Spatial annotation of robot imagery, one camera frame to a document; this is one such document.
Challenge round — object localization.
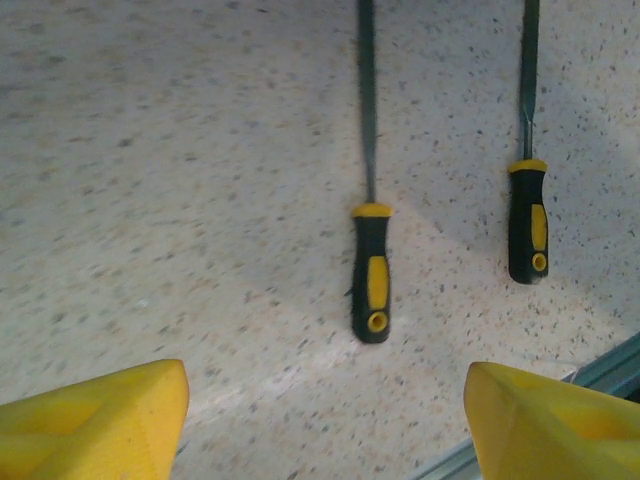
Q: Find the yellow black handled file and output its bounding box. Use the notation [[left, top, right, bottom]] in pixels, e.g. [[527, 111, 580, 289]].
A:
[[349, 0, 395, 345], [507, 0, 550, 286]]

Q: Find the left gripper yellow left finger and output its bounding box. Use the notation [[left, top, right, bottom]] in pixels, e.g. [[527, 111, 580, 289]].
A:
[[0, 357, 190, 480]]

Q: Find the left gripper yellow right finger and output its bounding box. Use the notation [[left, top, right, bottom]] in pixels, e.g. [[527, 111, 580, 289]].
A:
[[463, 360, 640, 480]]

